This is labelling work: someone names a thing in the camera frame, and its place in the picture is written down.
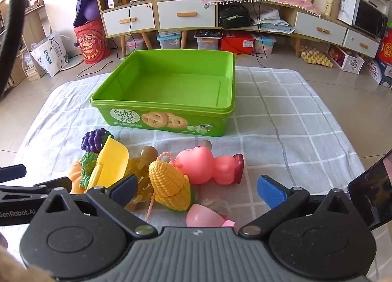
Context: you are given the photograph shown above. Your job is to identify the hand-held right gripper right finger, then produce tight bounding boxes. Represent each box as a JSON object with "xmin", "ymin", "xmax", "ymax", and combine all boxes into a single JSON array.
[{"xmin": 239, "ymin": 175, "xmax": 353, "ymax": 238}]

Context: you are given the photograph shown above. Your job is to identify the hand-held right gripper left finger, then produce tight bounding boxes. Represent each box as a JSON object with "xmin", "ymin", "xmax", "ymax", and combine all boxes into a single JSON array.
[{"xmin": 44, "ymin": 174, "xmax": 160, "ymax": 238}]

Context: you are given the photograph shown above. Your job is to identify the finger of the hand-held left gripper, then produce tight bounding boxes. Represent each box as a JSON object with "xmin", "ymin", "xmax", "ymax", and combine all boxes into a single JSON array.
[
  {"xmin": 0, "ymin": 176, "xmax": 73, "ymax": 203},
  {"xmin": 0, "ymin": 164, "xmax": 27, "ymax": 183}
]

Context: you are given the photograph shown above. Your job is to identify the yellow toy corn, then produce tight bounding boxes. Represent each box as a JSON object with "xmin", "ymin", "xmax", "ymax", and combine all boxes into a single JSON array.
[{"xmin": 149, "ymin": 159, "xmax": 196, "ymax": 211}]

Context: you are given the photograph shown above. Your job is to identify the green leafy toy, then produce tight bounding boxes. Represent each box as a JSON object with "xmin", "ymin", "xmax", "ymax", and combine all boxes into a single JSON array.
[{"xmin": 79, "ymin": 152, "xmax": 99, "ymax": 189}]

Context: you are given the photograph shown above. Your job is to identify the orange toy fruit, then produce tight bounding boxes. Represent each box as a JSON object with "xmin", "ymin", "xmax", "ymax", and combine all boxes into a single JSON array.
[{"xmin": 68, "ymin": 161, "xmax": 88, "ymax": 194}]

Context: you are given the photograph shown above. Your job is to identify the pink egg capsule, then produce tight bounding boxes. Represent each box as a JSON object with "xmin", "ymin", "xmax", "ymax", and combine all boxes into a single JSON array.
[{"xmin": 186, "ymin": 195, "xmax": 236, "ymax": 228}]

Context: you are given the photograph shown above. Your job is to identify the green plastic box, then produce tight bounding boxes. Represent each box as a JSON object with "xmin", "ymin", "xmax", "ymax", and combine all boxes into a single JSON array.
[{"xmin": 90, "ymin": 50, "xmax": 236, "ymax": 138}]

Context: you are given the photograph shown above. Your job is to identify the tan fuzzy cloth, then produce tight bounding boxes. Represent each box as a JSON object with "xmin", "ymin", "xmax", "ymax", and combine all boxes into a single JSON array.
[{"xmin": 0, "ymin": 233, "xmax": 54, "ymax": 282}]

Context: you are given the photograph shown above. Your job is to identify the purple toy grapes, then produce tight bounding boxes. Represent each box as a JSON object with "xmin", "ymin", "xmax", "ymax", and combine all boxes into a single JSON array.
[{"xmin": 81, "ymin": 128, "xmax": 114, "ymax": 153}]

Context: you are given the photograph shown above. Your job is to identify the pink pig toy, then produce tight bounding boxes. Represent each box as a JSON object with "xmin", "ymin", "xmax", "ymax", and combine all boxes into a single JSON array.
[{"xmin": 174, "ymin": 140, "xmax": 245, "ymax": 185}]

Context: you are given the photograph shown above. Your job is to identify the dark screen phone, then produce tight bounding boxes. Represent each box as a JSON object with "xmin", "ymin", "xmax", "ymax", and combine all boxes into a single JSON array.
[{"xmin": 347, "ymin": 150, "xmax": 392, "ymax": 230}]

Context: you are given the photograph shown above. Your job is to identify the white shopping bag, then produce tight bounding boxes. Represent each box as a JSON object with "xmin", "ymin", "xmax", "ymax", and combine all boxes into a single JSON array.
[{"xmin": 30, "ymin": 31, "xmax": 69, "ymax": 77}]

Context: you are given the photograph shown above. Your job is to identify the yellow egg carton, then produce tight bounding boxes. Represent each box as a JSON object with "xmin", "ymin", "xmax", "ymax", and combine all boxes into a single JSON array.
[{"xmin": 300, "ymin": 44, "xmax": 334, "ymax": 67}]

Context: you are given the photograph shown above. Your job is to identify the pale blue storage bin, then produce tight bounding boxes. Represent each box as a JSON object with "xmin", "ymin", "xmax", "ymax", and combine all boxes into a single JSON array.
[{"xmin": 254, "ymin": 35, "xmax": 276, "ymax": 54}]

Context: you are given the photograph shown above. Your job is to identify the clear storage bin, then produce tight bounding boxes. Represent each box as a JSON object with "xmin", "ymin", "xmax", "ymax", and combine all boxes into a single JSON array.
[{"xmin": 126, "ymin": 34, "xmax": 144, "ymax": 56}]

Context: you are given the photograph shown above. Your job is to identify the wooden bookshelf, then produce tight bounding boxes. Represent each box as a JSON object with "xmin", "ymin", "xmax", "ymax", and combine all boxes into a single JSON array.
[{"xmin": 0, "ymin": 0, "xmax": 51, "ymax": 99}]

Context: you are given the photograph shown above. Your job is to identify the red and white box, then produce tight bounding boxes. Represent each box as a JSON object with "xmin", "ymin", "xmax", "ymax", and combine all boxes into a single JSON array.
[{"xmin": 326, "ymin": 44, "xmax": 365, "ymax": 72}]

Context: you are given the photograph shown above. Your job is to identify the blue lid storage bin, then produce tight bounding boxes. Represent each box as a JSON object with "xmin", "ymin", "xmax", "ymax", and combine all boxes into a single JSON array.
[{"xmin": 157, "ymin": 31, "xmax": 182, "ymax": 50}]

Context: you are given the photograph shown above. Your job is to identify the black lid storage bin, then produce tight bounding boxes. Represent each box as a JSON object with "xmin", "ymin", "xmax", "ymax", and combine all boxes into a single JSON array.
[{"xmin": 194, "ymin": 30, "xmax": 223, "ymax": 51}]

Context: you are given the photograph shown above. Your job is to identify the white drawer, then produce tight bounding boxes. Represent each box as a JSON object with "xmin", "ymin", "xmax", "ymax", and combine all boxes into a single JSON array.
[
  {"xmin": 157, "ymin": 0, "xmax": 218, "ymax": 30},
  {"xmin": 342, "ymin": 29, "xmax": 380, "ymax": 58},
  {"xmin": 294, "ymin": 12, "xmax": 348, "ymax": 46},
  {"xmin": 102, "ymin": 3, "xmax": 156, "ymax": 37}
]

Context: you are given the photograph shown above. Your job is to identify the black bag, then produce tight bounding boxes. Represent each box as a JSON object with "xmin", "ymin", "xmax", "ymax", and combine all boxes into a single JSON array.
[{"xmin": 220, "ymin": 4, "xmax": 252, "ymax": 29}]

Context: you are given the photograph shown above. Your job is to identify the purple toy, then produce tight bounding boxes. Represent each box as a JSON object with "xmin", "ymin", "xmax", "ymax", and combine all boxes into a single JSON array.
[{"xmin": 75, "ymin": 0, "xmax": 101, "ymax": 26}]

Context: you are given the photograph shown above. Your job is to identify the microwave oven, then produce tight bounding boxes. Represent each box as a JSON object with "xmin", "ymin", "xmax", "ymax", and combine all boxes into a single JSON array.
[{"xmin": 352, "ymin": 0, "xmax": 389, "ymax": 39}]

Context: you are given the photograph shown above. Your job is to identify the pink beaded strap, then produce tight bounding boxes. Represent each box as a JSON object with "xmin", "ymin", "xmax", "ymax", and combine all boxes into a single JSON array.
[{"xmin": 145, "ymin": 152, "xmax": 176, "ymax": 222}]

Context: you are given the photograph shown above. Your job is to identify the black cable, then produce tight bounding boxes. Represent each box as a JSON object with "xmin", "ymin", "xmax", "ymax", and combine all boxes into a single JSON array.
[{"xmin": 128, "ymin": 1, "xmax": 137, "ymax": 59}]

